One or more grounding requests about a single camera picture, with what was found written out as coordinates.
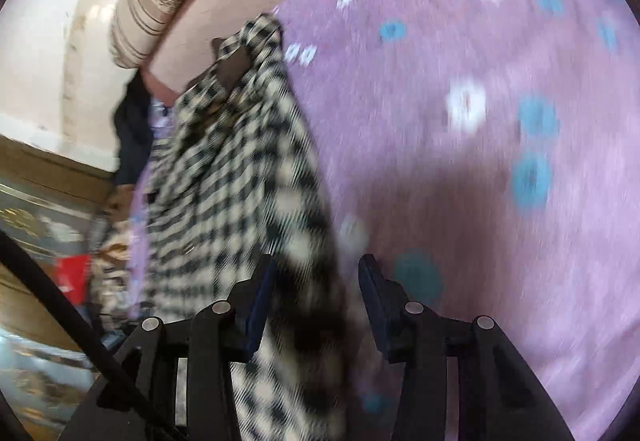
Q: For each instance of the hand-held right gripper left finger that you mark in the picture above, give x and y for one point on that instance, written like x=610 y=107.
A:
x=260 y=306

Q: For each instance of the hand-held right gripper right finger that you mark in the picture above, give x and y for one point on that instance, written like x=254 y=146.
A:
x=372 y=311

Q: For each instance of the black white checkered shirt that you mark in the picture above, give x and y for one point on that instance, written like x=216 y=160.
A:
x=225 y=171

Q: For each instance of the red object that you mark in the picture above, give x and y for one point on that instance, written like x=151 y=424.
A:
x=72 y=276

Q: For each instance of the purple floral blanket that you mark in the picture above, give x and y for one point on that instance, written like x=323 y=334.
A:
x=450 y=131

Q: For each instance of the dark cloth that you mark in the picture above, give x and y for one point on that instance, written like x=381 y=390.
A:
x=132 y=126

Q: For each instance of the pink bed sheet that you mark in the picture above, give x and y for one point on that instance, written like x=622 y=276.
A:
x=200 y=26

